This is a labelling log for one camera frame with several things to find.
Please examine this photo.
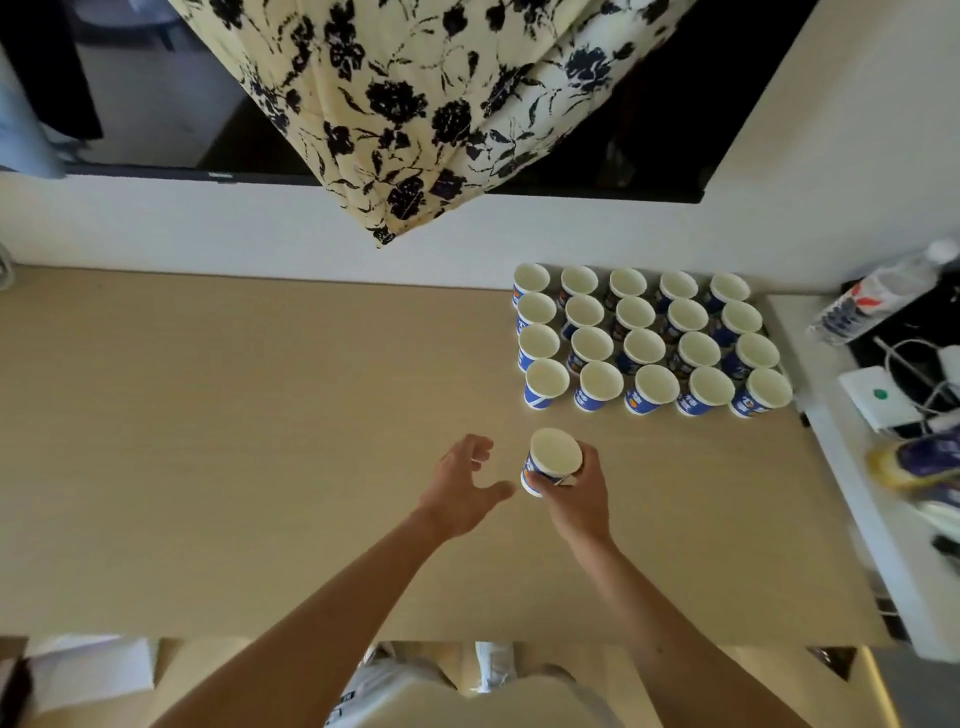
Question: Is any person's left hand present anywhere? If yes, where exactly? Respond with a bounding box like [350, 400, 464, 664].
[416, 433, 518, 543]

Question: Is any person's right hand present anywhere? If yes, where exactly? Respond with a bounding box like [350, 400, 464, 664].
[522, 441, 618, 553]

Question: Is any single blue paper cup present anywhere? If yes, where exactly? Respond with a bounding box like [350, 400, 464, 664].
[520, 427, 585, 499]

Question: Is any person's left forearm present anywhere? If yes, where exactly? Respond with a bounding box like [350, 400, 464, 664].
[150, 510, 460, 728]

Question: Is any person's right forearm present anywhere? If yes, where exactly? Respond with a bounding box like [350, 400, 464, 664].
[558, 535, 815, 728]

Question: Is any array of blue-white paper cups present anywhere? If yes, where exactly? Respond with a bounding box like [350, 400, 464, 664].
[511, 262, 795, 420]

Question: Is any person's white shirt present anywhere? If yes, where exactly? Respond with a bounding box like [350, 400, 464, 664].
[322, 651, 625, 728]

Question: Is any white side cabinet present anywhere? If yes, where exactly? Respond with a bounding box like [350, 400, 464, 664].
[764, 291, 960, 666]

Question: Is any white box with green dot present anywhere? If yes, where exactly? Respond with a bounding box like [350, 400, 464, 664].
[837, 365, 932, 433]

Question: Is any clear plastic water bottle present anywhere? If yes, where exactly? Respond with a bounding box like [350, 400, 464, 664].
[807, 239, 960, 347]

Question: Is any cream black floral cloth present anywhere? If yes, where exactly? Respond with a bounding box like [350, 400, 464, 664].
[166, 0, 700, 249]

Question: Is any black tray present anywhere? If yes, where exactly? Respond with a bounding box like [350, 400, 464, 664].
[840, 268, 960, 440]

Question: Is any white paper sheet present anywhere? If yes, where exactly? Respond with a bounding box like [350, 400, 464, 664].
[21, 635, 160, 715]

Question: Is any black television screen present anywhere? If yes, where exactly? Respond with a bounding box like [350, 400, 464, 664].
[0, 0, 820, 205]

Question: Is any light blue garment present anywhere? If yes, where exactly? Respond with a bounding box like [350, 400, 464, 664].
[0, 41, 70, 181]

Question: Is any black hanging garment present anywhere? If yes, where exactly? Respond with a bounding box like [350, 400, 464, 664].
[0, 0, 104, 142]

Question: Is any white cable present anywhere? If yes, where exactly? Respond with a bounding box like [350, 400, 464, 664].
[872, 336, 960, 423]

